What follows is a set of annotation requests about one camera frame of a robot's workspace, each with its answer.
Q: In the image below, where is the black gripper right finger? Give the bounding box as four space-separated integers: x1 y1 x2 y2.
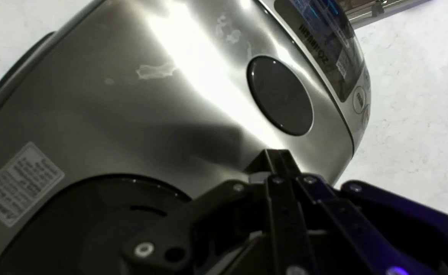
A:
284 147 448 275

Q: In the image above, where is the silver rice cooker body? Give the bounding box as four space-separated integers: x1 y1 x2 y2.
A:
259 0 374 154

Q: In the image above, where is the silver rice cooker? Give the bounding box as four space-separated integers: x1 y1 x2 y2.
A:
0 0 355 275

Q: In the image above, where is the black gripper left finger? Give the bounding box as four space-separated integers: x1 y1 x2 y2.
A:
122 147 310 275

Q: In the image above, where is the white drawer front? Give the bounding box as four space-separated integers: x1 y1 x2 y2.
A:
345 0 435 30

